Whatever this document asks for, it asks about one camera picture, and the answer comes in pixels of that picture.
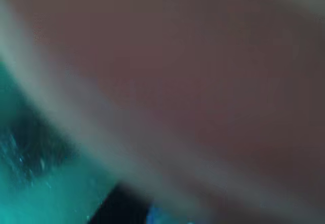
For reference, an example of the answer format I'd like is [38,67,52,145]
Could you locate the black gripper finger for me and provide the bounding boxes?
[87,182,154,224]

